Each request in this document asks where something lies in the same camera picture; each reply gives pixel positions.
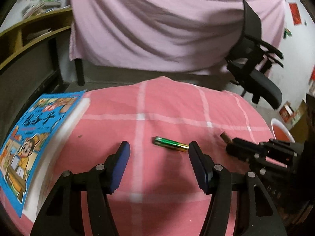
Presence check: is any pink checkered tablecloth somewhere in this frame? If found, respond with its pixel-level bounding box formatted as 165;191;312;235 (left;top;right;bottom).
0;76;276;236

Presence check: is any black office chair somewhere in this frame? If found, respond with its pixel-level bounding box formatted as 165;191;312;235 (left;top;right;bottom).
225;0;284;110

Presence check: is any small brown cylinder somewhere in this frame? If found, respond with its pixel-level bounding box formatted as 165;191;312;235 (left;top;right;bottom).
220;132;233;144

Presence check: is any red wall paper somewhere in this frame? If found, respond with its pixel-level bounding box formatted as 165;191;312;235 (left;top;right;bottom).
289;3;302;25

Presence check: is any red basin white rim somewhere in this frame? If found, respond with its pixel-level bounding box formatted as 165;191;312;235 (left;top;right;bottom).
270;118;295;143

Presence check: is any blue children's book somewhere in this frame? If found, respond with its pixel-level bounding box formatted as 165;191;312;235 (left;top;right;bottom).
1;91;90;222

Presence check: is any wooden wall shelf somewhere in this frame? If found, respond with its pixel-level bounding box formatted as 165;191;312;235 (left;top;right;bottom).
1;8;73;72

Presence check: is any green yellow battery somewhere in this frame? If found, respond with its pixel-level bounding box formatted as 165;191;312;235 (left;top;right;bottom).
152;136;189;152

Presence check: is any pink hanging sheet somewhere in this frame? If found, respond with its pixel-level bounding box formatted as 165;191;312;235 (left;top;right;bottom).
69;0;286;74

